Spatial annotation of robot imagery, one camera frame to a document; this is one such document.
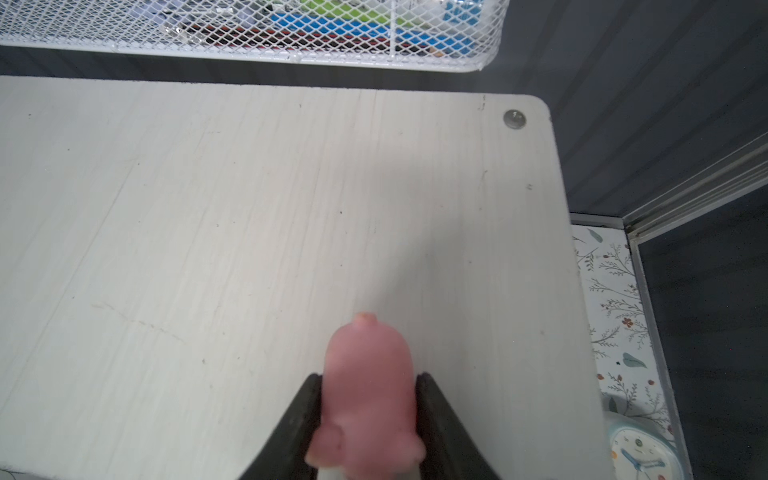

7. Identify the white wire basket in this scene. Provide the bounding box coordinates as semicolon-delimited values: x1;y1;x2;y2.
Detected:
1;1;509;73

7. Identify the white two-tier shelf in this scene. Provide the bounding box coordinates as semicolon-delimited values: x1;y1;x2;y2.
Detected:
1;76;613;479

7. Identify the white and blue clock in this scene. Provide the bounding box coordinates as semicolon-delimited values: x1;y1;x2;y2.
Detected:
604;411;685;480

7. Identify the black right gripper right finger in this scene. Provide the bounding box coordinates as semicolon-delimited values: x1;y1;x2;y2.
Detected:
416;372;498;480

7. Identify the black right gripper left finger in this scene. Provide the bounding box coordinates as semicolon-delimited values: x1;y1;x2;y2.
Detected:
240;373;322;480

